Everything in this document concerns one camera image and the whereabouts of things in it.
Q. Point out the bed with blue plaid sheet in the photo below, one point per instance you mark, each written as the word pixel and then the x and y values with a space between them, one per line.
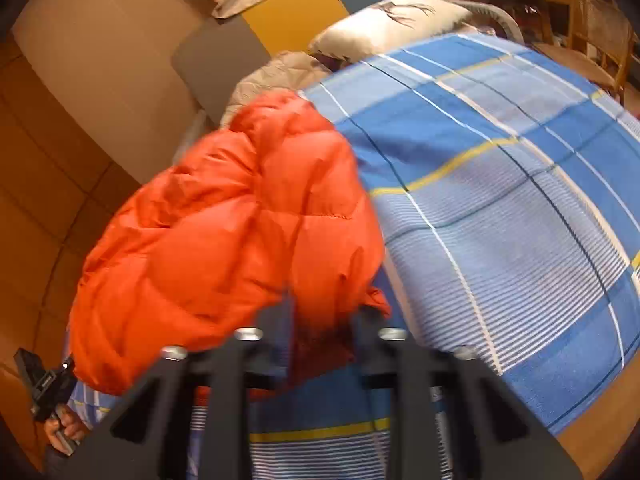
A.
pixel 500 185

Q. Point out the white quilted blanket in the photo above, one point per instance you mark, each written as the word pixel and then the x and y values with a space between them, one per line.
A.
pixel 280 72

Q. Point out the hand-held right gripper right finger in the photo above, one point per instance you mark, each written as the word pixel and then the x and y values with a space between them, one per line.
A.
pixel 375 355

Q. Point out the white deer print pillow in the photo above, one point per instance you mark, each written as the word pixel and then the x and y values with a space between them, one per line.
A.
pixel 380 27

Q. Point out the person's left hand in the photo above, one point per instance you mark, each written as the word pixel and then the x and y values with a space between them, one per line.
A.
pixel 75 430

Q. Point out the grey yellow blue headboard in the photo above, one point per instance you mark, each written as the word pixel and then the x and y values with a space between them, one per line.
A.
pixel 295 15

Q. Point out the grey bed side rail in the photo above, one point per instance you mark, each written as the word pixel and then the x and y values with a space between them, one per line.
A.
pixel 495 17
pixel 192 132

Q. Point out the orange puffer jacket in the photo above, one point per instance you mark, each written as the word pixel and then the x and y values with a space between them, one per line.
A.
pixel 225 235

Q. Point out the wicker chair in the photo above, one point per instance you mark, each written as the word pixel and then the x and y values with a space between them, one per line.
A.
pixel 605 30

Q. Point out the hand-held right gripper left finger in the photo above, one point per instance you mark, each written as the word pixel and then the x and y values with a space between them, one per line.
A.
pixel 272 347

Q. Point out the wooden wardrobe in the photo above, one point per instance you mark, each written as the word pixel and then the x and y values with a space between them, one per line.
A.
pixel 45 185

